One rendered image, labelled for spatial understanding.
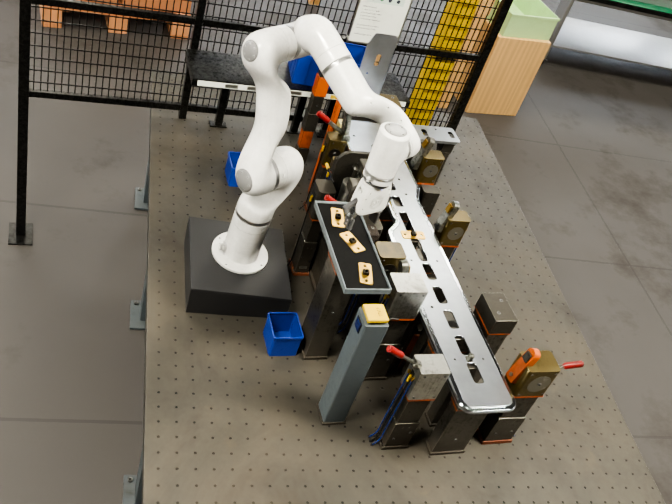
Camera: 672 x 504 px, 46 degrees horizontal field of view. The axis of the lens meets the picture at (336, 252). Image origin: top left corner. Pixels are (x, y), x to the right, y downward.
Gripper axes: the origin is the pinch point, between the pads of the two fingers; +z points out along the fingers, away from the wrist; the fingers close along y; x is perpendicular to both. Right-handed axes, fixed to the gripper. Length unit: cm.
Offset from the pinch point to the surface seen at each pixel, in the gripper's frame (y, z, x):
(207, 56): 20, 21, 119
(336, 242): -4.7, 8.2, 1.6
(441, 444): 12, 49, -51
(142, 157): 36, 124, 187
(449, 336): 19.9, 24.2, -31.3
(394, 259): 17.0, 16.9, -3.8
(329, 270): -4.1, 19.1, 0.9
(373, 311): -10.7, 8.2, -24.5
